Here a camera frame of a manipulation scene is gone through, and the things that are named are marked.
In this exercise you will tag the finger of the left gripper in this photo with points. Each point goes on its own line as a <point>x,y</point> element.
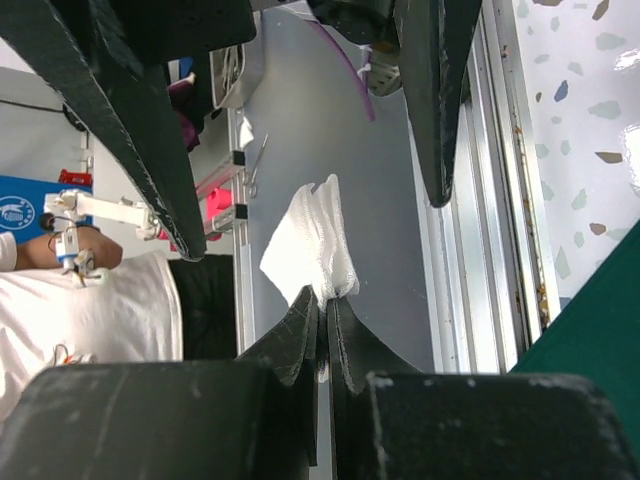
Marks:
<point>435,42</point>

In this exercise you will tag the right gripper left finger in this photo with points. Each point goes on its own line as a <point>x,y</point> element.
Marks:
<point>290,349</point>

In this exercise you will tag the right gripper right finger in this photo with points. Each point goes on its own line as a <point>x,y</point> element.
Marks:
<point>354,354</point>

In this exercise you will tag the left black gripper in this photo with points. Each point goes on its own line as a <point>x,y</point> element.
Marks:
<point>94,54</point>

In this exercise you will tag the green surgical drape cloth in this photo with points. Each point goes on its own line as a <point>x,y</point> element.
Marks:
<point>597,334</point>

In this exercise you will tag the person in white shirt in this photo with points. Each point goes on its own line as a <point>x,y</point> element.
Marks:
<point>134,316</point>

